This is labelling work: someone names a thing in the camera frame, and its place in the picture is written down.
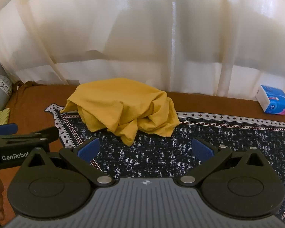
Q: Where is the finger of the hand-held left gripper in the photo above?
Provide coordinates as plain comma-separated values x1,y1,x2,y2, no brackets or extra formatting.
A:
0,123,18,136
26,126,59,145

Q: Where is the yellow shirt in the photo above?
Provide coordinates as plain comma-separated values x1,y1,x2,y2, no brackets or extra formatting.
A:
60,77,180,146

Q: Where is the dark patterned blanket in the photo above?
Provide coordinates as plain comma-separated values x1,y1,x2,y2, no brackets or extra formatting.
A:
45,103,285,226

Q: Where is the blue white tissue pack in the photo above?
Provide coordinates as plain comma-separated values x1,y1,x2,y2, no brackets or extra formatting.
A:
255,85,285,115

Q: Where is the grey zigzag pillow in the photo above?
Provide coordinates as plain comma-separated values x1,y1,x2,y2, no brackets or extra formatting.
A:
0,75,13,107

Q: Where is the white sheer curtain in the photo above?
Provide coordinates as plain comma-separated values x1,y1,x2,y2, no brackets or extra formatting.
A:
0,0,285,100

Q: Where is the yellow-green cloth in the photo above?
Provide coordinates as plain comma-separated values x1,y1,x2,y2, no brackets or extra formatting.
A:
0,102,10,126

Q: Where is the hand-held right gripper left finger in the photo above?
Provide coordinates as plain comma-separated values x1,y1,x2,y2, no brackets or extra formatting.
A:
21,137,112,186

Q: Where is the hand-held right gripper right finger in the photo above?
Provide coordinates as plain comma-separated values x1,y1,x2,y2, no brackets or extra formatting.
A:
178,137,272,186

